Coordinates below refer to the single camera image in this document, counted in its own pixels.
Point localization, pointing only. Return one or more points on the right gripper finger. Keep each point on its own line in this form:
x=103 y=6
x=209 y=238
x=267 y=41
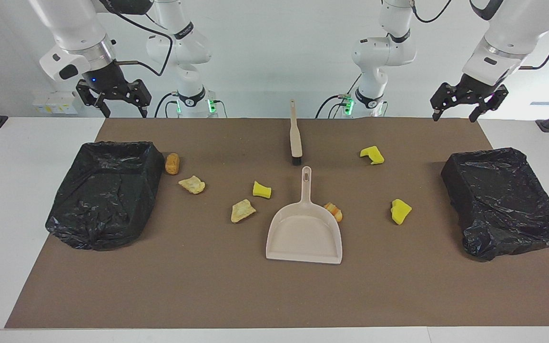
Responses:
x=142 y=97
x=86 y=93

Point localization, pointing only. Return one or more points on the pale crinkled chip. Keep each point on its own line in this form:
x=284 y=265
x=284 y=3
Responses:
x=192 y=185

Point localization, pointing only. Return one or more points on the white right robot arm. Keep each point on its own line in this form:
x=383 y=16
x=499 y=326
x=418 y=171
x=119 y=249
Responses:
x=79 y=28

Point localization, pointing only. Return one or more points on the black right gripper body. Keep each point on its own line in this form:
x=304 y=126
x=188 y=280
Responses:
x=107 y=81

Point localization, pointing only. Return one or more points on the beige hand brush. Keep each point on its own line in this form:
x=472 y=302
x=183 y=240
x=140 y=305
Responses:
x=295 y=138

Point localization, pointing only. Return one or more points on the beige plastic dustpan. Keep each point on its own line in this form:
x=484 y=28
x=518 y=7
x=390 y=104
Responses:
x=304 y=236

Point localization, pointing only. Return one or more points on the white cardboard box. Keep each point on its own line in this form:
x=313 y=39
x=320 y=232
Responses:
x=62 y=103
x=40 y=105

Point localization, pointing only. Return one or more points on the beige bread chunk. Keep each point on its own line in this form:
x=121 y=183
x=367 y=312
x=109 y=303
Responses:
x=242 y=211

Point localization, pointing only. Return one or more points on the orange striped croissant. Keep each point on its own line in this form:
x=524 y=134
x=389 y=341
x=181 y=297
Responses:
x=333 y=212

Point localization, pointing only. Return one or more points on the small curved yellow sponge piece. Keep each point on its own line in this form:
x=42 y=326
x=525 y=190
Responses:
x=261 y=190

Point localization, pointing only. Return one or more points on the brown table mat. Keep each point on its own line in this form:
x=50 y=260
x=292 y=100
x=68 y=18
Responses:
x=274 y=295

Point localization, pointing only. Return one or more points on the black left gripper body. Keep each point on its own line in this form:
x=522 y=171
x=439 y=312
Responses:
x=472 y=90

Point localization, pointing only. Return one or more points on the black bag lined bin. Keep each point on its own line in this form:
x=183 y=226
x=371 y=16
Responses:
x=503 y=205
x=107 y=195

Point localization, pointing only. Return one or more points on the notched yellow sponge piece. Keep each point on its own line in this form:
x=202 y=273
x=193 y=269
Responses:
x=373 y=154

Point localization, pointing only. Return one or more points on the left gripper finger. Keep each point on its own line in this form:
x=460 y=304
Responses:
x=442 y=97
x=493 y=99

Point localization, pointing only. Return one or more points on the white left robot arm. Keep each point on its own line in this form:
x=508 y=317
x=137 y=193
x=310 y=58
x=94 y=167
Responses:
x=513 y=28

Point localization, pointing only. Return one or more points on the wedge yellow sponge piece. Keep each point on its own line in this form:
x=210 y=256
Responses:
x=400 y=212

